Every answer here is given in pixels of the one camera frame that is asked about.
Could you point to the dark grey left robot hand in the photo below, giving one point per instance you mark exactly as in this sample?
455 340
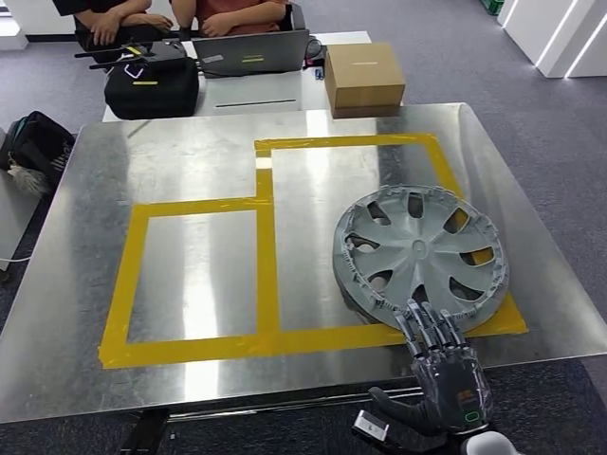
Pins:
144 433

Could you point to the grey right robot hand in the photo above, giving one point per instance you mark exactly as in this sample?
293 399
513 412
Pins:
455 389

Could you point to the grey plastic wheel hubcap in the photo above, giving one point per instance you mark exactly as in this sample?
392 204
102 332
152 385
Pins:
420 246

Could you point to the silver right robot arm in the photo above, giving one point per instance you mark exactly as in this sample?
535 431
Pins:
488 446

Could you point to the stainless steel workbench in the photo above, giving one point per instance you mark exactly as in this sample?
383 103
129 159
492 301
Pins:
199 270

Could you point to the black backpack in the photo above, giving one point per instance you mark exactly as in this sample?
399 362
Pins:
42 147

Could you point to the brown cardboard box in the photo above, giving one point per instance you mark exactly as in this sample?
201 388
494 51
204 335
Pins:
365 75

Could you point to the black carry case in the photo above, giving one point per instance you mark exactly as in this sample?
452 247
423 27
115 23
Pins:
152 94

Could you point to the small blue object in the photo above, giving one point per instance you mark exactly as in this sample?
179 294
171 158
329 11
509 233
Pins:
319 74

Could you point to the black router with antennas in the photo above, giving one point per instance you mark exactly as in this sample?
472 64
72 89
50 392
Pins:
161 53

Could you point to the green plastic crate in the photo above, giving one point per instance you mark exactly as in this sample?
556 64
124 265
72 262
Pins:
493 6

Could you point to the grey laptop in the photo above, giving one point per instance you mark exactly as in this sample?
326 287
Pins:
251 53

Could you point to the person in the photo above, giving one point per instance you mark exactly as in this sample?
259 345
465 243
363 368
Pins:
114 22
237 16

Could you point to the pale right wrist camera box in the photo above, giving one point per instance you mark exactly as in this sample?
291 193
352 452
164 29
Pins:
371 427

